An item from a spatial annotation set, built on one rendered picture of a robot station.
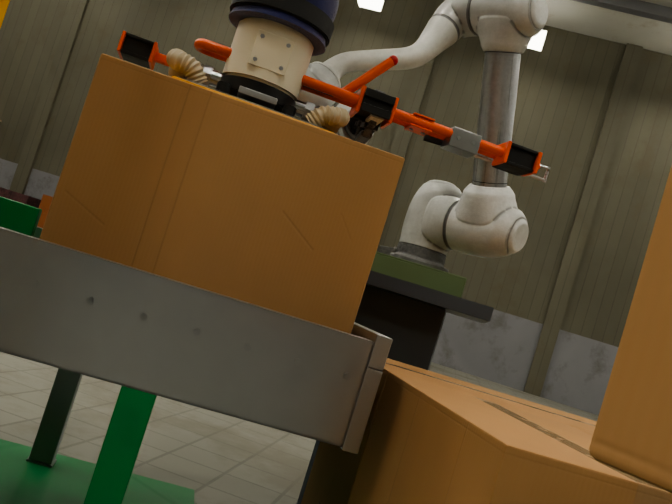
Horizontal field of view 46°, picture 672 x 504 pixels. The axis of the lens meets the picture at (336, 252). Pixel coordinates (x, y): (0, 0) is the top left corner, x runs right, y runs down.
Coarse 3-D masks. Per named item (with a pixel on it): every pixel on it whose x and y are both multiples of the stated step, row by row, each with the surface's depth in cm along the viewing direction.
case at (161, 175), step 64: (128, 64) 144; (128, 128) 144; (192, 128) 146; (256, 128) 148; (64, 192) 142; (128, 192) 144; (192, 192) 146; (256, 192) 148; (320, 192) 150; (384, 192) 152; (128, 256) 144; (192, 256) 146; (256, 256) 148; (320, 256) 150; (320, 320) 150
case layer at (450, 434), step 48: (384, 384) 153; (432, 384) 153; (384, 432) 143; (432, 432) 120; (480, 432) 103; (528, 432) 117; (576, 432) 146; (336, 480) 165; (384, 480) 134; (432, 480) 114; (480, 480) 98; (528, 480) 95; (576, 480) 96; (624, 480) 97
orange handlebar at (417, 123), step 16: (208, 48) 165; (224, 48) 165; (304, 80) 168; (336, 96) 170; (352, 96) 170; (400, 112) 172; (416, 128) 174; (432, 128) 173; (448, 128) 174; (480, 144) 175
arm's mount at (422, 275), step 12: (372, 264) 230; (384, 264) 230; (396, 264) 229; (408, 264) 229; (420, 264) 228; (396, 276) 229; (408, 276) 228; (420, 276) 228; (432, 276) 227; (444, 276) 227; (456, 276) 226; (432, 288) 227; (444, 288) 227; (456, 288) 226
